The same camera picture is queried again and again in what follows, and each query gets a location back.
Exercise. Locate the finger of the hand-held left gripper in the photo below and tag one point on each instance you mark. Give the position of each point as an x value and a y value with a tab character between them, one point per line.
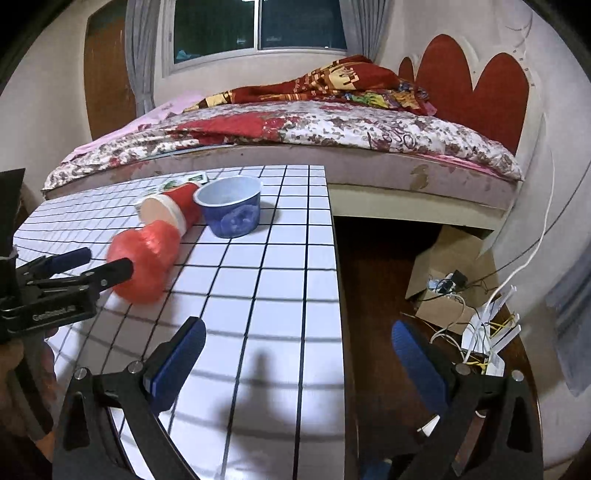
107	273
64	259

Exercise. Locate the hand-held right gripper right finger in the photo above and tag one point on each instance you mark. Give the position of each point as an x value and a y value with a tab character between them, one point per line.
418	364

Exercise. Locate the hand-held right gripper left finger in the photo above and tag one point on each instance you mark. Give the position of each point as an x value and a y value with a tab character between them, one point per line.
178	364

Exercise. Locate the red plastic bag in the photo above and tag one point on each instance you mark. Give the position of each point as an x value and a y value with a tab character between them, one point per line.
147	261

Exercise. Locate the person's left hand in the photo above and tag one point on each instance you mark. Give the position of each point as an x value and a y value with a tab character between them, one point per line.
14	374

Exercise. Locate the white plug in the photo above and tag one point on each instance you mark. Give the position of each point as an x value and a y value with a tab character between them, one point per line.
427	424

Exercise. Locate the white router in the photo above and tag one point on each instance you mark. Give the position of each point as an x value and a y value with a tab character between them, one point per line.
491	355

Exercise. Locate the black power adapter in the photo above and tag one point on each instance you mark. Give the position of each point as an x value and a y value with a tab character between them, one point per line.
458	279

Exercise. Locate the red paper cup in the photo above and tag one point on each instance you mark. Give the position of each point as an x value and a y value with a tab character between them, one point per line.
184	203

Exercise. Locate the cardboard box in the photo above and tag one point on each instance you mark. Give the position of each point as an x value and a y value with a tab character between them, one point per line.
443	258

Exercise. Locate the blue plastic bowl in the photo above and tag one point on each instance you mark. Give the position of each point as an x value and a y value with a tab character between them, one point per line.
231	219

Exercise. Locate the pink bed sheet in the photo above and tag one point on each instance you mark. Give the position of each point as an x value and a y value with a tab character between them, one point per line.
152	113

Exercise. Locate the wooden door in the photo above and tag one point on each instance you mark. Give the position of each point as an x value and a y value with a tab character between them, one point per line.
106	78

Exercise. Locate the grey curtain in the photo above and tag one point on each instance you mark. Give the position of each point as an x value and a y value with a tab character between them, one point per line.
141	50
369	27

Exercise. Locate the floral quilt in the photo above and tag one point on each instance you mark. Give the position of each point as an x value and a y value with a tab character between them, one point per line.
323	124

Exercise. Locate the red scalloped headboard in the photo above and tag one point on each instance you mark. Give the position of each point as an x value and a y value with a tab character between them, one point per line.
443	74

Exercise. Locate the window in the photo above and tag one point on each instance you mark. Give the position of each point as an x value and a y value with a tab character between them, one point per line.
258	23

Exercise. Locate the red printed blanket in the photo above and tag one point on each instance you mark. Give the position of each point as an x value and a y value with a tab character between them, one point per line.
332	78

